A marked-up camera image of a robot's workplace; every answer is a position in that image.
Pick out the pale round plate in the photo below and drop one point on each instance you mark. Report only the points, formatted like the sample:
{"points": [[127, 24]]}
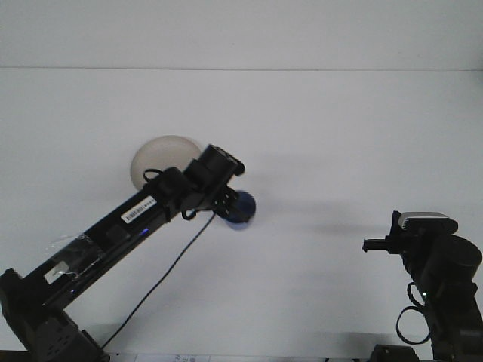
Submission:
{"points": [[162, 154]]}

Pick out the pale blue cup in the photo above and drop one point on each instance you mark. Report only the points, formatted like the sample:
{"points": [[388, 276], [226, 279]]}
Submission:
{"points": [[247, 205]]}

